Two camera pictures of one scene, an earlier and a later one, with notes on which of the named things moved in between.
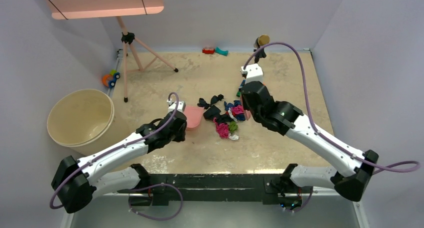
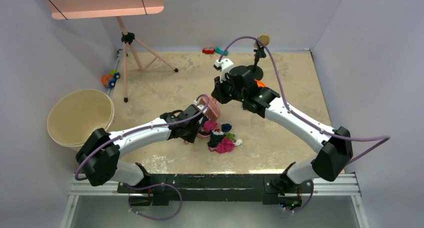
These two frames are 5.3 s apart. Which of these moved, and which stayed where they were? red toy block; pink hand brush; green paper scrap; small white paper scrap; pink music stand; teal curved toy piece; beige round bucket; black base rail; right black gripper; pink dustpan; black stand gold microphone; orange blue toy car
Moved: right black gripper; pink hand brush; green paper scrap; pink dustpan; small white paper scrap
Stayed: black base rail; beige round bucket; orange blue toy car; red toy block; black stand gold microphone; pink music stand; teal curved toy piece
